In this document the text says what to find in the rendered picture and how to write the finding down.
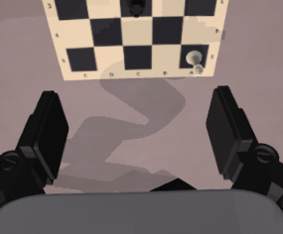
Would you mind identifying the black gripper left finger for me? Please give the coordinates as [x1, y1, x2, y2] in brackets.
[0, 90, 69, 208]

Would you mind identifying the black and cream chessboard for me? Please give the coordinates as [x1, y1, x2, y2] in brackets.
[43, 0, 228, 80]

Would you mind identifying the white chess piece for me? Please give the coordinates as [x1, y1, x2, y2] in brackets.
[186, 50, 204, 75]

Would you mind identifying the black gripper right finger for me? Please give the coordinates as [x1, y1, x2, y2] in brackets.
[206, 85, 283, 212]

